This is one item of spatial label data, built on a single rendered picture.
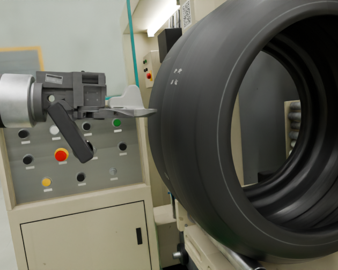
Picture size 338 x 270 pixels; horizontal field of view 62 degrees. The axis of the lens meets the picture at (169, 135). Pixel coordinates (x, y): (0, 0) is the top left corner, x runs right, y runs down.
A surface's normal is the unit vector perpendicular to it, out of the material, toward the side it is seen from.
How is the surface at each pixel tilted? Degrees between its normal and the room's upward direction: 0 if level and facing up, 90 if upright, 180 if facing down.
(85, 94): 90
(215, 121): 88
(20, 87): 57
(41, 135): 90
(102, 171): 90
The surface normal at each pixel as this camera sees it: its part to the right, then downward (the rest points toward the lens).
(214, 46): -0.42, -0.29
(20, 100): 0.28, 0.06
